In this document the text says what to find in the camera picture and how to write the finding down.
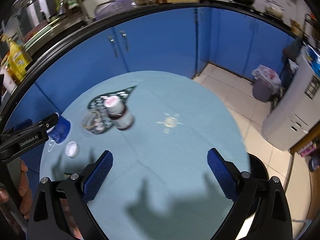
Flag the blue round tin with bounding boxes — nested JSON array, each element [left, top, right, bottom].
[[47, 115, 71, 144]]

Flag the white bottle cap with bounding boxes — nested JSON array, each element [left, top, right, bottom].
[[65, 141, 80, 158]]

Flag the clear round plastic lid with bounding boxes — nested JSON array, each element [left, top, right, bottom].
[[82, 109, 113, 134]]

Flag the brown medicine bottle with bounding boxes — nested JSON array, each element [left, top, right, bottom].
[[104, 95, 135, 130]]

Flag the black trash bin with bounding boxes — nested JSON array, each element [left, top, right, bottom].
[[235, 153, 268, 240]]

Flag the blue kitchen cabinets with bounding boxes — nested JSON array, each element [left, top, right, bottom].
[[0, 6, 297, 181]]

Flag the person's left hand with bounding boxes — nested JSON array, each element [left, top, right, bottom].
[[0, 159, 33, 221]]

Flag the yellow detergent bottle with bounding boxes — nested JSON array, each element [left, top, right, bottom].
[[6, 37, 31, 81]]

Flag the teal printed tablecloth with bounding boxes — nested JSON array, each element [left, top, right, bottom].
[[40, 71, 250, 239]]

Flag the spray cans on floor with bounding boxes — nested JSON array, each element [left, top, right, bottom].
[[298, 138, 319, 158]]

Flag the dark glass jar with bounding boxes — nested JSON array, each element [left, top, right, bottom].
[[308, 155, 320, 172]]

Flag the white tall appliance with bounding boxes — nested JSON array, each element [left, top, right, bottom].
[[261, 55, 319, 151]]

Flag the grey bin with plastic bag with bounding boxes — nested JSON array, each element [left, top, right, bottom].
[[252, 64, 281, 102]]

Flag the purple plastic basket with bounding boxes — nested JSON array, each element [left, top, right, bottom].
[[94, 0, 136, 20]]

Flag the blue snack bag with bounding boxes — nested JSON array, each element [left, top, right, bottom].
[[305, 45, 319, 68]]

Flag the white clay pot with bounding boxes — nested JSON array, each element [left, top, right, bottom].
[[264, 0, 284, 19]]

